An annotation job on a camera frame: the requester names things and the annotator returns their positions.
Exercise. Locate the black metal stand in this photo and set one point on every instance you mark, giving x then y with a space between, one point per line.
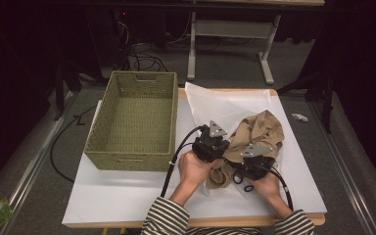
327 98
60 88

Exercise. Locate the person's right hand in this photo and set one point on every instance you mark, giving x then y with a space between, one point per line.
269 187

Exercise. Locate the green woven basket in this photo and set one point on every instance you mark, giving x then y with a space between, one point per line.
137 124

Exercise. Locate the metal floor rail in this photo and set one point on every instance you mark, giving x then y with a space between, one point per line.
29 173
339 169

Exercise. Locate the tan pants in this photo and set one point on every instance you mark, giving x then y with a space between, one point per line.
258 130

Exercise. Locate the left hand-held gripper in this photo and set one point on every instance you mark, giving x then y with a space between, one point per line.
210 145

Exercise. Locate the white metal desk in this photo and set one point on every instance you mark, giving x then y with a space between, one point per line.
231 29

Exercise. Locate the person's striped shirt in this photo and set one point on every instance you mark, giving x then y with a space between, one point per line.
228 231

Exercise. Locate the white paper scrap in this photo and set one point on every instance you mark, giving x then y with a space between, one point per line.
299 117

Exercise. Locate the person's left hand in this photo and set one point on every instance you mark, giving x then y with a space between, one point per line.
194 171

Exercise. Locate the black computer tower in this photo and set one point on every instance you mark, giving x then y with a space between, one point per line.
111 39

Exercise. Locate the white mesh laundry bag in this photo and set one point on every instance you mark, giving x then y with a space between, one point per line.
222 104

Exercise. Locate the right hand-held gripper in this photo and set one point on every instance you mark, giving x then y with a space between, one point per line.
256 166

